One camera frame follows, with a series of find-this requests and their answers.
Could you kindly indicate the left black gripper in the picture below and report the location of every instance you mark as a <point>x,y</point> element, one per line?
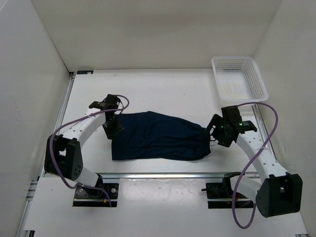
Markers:
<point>118,129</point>

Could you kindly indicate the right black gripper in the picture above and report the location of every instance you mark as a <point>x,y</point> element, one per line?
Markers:
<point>217,120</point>

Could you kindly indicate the navy blue shorts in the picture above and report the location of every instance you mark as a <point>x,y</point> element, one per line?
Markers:
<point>148,135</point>

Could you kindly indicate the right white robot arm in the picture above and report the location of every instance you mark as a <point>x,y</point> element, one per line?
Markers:
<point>279,191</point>

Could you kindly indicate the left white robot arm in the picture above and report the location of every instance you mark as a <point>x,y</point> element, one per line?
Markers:
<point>63,151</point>

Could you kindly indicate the white plastic basket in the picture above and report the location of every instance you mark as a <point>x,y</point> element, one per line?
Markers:
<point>238,79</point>

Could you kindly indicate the black label sticker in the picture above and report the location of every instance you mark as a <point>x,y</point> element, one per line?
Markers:
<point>85,72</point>

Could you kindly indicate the aluminium rail front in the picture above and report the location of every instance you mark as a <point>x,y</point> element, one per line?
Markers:
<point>161,175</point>

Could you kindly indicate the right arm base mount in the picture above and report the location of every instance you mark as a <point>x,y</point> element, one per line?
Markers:
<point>217,198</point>

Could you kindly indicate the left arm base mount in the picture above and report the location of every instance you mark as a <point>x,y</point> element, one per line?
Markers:
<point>84,197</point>

